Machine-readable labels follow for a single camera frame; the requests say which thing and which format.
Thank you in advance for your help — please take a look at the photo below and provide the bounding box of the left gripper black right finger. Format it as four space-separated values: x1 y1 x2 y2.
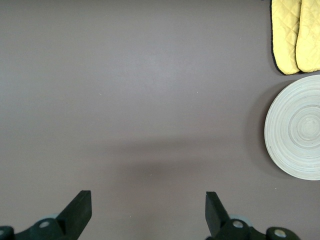
205 191 263 240

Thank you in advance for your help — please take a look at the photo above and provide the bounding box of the round pale wooden plate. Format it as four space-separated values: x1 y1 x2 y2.
263 74 320 181

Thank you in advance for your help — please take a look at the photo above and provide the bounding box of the yellow quilted oven mitt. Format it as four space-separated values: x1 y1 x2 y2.
270 0 304 76
295 0 320 73

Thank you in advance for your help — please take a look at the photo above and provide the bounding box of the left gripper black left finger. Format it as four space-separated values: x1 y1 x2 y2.
14 190 92 240

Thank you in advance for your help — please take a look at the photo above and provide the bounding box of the brown table cover sheet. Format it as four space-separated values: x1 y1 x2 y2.
0 0 320 240

